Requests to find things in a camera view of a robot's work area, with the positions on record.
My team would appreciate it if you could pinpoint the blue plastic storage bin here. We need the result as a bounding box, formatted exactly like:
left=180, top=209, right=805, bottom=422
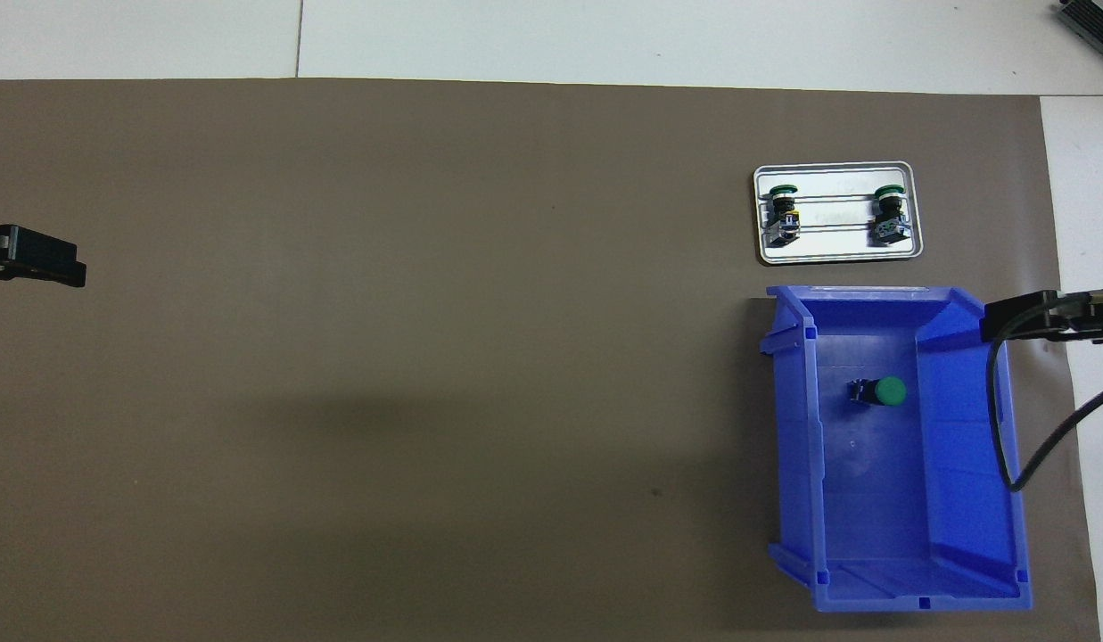
left=758, top=284, right=1033, bottom=613

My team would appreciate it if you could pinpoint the green push button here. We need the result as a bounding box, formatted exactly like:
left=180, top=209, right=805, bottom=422
left=868, top=184, right=910, bottom=249
left=846, top=374, right=908, bottom=408
left=768, top=182, right=803, bottom=247

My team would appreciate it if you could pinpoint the dark device corner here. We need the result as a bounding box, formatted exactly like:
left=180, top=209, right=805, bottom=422
left=1054, top=0, right=1103, bottom=56

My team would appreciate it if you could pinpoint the black cable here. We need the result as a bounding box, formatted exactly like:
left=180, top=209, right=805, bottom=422
left=985, top=332, right=1103, bottom=494

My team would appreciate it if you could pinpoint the silver metal tray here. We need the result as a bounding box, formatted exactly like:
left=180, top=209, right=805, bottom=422
left=753, top=161, right=925, bottom=267

